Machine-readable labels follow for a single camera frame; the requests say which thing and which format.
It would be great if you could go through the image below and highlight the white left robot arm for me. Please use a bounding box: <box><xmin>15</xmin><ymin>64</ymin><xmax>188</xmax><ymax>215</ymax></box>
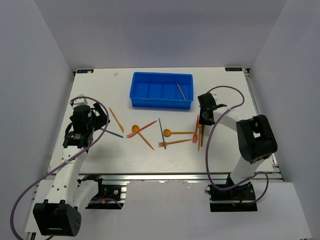
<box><xmin>32</xmin><ymin>100</ymin><xmax>110</xmax><ymax>237</ymax></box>

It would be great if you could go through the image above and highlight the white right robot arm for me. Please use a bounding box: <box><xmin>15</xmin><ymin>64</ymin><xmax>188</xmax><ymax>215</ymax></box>
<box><xmin>198</xmin><ymin>92</ymin><xmax>278</xmax><ymax>200</ymax></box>

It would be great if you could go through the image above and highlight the orange chopstick long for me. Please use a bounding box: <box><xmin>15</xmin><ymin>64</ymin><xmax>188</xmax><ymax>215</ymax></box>
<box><xmin>197</xmin><ymin>115</ymin><xmax>201</xmax><ymax>152</ymax></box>

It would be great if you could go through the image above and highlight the blue chopstick left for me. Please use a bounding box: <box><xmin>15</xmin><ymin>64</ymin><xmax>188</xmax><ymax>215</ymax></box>
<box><xmin>100</xmin><ymin>128</ymin><xmax>124</xmax><ymax>138</ymax></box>

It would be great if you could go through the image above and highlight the red-orange fork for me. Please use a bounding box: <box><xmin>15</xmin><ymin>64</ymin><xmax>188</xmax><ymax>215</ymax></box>
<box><xmin>192</xmin><ymin>120</ymin><xmax>199</xmax><ymax>144</ymax></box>

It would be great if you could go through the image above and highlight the orange plastic knife left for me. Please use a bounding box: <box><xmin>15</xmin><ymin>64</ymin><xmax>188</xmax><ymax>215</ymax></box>
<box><xmin>109</xmin><ymin>108</ymin><xmax>125</xmax><ymax>133</ymax></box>

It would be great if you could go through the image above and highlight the red-orange plastic knife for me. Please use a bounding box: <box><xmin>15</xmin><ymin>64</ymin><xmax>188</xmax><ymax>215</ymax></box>
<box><xmin>126</xmin><ymin>120</ymin><xmax>157</xmax><ymax>138</ymax></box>

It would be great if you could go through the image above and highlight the orange spoon left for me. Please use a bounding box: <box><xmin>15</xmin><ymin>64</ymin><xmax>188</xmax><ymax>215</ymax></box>
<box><xmin>131</xmin><ymin>125</ymin><xmax>155</xmax><ymax>150</ymax></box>

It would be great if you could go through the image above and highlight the orange spoon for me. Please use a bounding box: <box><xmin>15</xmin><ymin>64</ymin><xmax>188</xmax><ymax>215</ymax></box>
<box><xmin>163</xmin><ymin>129</ymin><xmax>194</xmax><ymax>138</ymax></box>
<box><xmin>131</xmin><ymin>125</ymin><xmax>155</xmax><ymax>150</ymax></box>

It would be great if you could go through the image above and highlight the right table label sticker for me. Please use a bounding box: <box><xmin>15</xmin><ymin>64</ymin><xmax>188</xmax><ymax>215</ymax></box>
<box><xmin>224</xmin><ymin>67</ymin><xmax>243</xmax><ymax>72</ymax></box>

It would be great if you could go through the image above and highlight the table label sticker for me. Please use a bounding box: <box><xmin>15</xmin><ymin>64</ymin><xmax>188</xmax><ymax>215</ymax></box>
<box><xmin>76</xmin><ymin>69</ymin><xmax>94</xmax><ymax>74</ymax></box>
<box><xmin>224</xmin><ymin>67</ymin><xmax>243</xmax><ymax>72</ymax></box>

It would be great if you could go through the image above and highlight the orange spoon centre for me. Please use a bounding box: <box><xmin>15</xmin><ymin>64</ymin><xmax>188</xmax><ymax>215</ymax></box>
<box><xmin>163</xmin><ymin>129</ymin><xmax>194</xmax><ymax>138</ymax></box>

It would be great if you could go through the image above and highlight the blue divided plastic bin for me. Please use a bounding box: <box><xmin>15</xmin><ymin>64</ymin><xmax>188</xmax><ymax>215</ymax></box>
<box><xmin>129</xmin><ymin>72</ymin><xmax>194</xmax><ymax>110</ymax></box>

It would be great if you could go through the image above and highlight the left table label sticker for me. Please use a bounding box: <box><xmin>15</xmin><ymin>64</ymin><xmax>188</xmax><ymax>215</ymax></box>
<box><xmin>76</xmin><ymin>69</ymin><xmax>94</xmax><ymax>74</ymax></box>

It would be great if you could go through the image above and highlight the orange fork lower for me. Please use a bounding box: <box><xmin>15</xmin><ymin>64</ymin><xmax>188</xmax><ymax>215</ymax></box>
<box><xmin>158</xmin><ymin>138</ymin><xmax>192</xmax><ymax>148</ymax></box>

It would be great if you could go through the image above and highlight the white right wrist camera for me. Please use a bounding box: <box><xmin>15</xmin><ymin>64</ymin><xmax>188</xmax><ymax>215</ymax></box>
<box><xmin>211</xmin><ymin>93</ymin><xmax>218</xmax><ymax>104</ymax></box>

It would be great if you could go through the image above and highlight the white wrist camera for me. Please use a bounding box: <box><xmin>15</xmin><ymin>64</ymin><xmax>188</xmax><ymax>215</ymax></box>
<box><xmin>69</xmin><ymin>94</ymin><xmax>88</xmax><ymax>109</ymax></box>
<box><xmin>211</xmin><ymin>93</ymin><xmax>218</xmax><ymax>104</ymax></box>

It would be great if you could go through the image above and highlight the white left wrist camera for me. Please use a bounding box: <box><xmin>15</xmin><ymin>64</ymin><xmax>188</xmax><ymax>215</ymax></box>
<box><xmin>69</xmin><ymin>94</ymin><xmax>88</xmax><ymax>109</ymax></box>

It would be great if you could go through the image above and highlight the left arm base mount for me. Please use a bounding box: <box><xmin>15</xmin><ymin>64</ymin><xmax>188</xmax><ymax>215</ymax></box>
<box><xmin>82</xmin><ymin>174</ymin><xmax>125</xmax><ymax>210</ymax></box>

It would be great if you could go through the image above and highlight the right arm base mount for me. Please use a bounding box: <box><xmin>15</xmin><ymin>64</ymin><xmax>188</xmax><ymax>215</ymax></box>
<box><xmin>204</xmin><ymin>182</ymin><xmax>258</xmax><ymax>213</ymax></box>

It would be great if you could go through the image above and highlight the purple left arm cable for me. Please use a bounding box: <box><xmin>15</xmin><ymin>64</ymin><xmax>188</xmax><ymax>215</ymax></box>
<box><xmin>9</xmin><ymin>97</ymin><xmax>111</xmax><ymax>240</ymax></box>

